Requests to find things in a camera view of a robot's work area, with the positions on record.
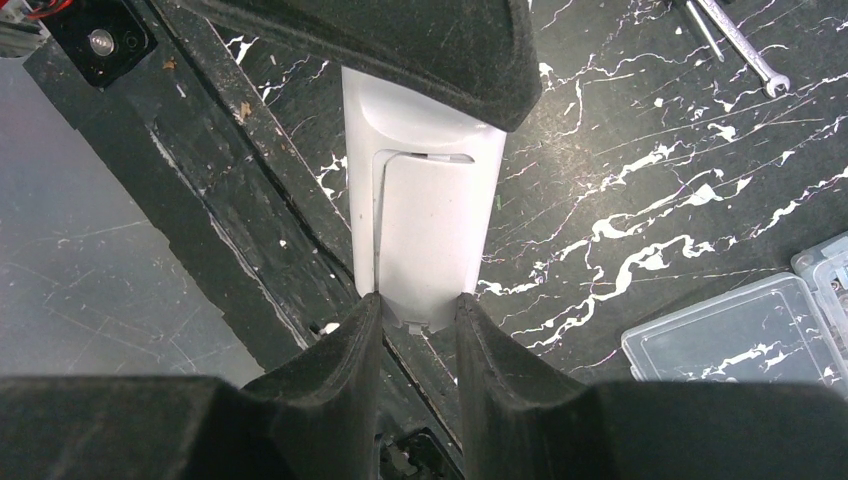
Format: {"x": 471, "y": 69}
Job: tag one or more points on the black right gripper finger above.
{"x": 477, "y": 57}
{"x": 523, "y": 419}
{"x": 265, "y": 417}

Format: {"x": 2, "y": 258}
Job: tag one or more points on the white remote control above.
{"x": 381, "y": 119}

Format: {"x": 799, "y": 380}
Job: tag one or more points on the white remote battery cover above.
{"x": 424, "y": 238}

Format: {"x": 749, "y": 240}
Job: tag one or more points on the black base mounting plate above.
{"x": 157, "y": 92}

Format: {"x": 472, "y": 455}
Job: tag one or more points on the clear plastic screw organizer box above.
{"x": 789, "y": 327}

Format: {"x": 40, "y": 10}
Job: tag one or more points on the silver wrench upper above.
{"x": 773, "y": 82}

